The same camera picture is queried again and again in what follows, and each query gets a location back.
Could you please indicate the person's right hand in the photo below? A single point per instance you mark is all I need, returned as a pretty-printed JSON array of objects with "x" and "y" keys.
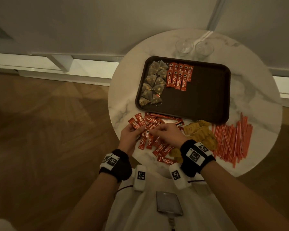
[{"x": 169, "y": 134}]

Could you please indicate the person's left hand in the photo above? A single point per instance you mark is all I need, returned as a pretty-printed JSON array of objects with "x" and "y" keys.
[{"x": 128, "y": 141}]

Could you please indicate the pile of red Nescafe sachets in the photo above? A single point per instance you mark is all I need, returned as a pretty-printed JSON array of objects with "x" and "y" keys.
[{"x": 163, "y": 149}]

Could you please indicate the single red coffee stick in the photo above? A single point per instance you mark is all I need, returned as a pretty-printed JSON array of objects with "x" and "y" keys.
[
  {"x": 139, "y": 118},
  {"x": 133, "y": 123}
]

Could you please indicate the pile of yellow sachets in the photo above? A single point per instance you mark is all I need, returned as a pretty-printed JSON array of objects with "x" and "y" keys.
[{"x": 200, "y": 134}]

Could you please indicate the dark brown tray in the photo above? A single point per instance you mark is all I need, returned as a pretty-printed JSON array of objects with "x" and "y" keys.
[{"x": 207, "y": 93}]

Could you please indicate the neat cluster of tea bags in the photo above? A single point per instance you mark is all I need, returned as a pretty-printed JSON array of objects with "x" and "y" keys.
[{"x": 153, "y": 81}]

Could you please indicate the red Nescafe sachets group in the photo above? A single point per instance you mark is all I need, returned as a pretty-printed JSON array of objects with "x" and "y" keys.
[{"x": 178, "y": 76}]

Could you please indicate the pile of orange stick packets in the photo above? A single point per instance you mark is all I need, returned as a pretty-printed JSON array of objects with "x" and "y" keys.
[{"x": 231, "y": 141}]

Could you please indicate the person's right forearm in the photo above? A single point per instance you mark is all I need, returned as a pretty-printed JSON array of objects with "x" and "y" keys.
[{"x": 243, "y": 202}]

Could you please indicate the person's left forearm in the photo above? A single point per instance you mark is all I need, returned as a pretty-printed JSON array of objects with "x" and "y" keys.
[{"x": 91, "y": 206}]

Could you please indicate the person's white trousers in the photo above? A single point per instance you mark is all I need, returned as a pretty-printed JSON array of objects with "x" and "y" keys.
[{"x": 134, "y": 209}]

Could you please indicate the black left wristband with markers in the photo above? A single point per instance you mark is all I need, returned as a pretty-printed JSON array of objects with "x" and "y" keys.
[{"x": 121, "y": 168}]

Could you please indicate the black wristband with markers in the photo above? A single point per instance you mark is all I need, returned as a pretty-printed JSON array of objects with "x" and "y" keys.
[
  {"x": 121, "y": 168},
  {"x": 187, "y": 168}
]

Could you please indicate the black right wristband with markers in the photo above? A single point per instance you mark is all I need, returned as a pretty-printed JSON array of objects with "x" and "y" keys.
[{"x": 187, "y": 168}]

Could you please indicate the round white marble table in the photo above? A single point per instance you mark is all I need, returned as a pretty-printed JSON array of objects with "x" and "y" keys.
[{"x": 86, "y": 67}]

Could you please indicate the clear glass cup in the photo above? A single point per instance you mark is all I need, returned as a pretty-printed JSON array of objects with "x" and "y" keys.
[
  {"x": 184, "y": 48},
  {"x": 204, "y": 50}
]

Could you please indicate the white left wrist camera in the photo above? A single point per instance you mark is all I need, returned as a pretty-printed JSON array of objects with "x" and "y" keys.
[{"x": 140, "y": 178}]

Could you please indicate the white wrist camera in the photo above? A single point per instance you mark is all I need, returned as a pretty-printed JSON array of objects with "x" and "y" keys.
[
  {"x": 140, "y": 178},
  {"x": 178, "y": 176}
]

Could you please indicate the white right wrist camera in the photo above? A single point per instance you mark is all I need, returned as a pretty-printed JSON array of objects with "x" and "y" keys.
[{"x": 178, "y": 176}]

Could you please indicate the perforated metal wall rail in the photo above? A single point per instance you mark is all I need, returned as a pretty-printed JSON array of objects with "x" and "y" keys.
[{"x": 216, "y": 14}]

